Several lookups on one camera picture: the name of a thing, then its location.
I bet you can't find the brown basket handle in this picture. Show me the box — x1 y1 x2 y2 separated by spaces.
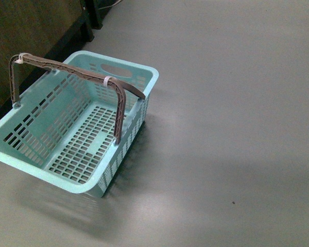
9 52 146 145

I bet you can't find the light blue plastic basket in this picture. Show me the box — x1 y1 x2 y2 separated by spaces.
0 51 159 197

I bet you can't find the dark wooden shelf unit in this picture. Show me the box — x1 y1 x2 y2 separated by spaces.
0 0 104 127

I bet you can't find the white zip tie on corner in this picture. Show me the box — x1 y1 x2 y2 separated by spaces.
15 53 24 64

